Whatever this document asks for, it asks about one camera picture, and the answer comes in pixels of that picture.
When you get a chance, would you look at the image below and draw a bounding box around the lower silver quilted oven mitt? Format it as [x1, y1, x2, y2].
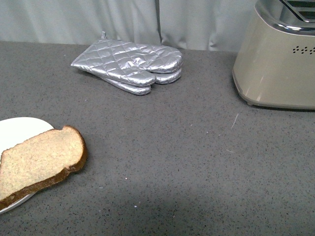
[99, 67, 182, 95]

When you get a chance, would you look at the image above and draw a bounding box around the silver quilted oven mitt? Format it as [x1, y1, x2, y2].
[71, 35, 183, 87]
[99, 67, 182, 95]

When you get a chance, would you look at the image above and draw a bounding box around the grey curtain backdrop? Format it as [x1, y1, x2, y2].
[0, 0, 255, 52]

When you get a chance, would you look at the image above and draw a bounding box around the white round plate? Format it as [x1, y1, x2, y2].
[0, 117, 55, 214]

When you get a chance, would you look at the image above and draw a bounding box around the beige metal toaster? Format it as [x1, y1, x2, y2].
[232, 0, 315, 110]

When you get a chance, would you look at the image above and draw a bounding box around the upper silver quilted oven mitt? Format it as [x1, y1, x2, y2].
[71, 35, 183, 87]

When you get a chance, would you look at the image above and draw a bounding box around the brown bread slice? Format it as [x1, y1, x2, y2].
[0, 126, 88, 209]

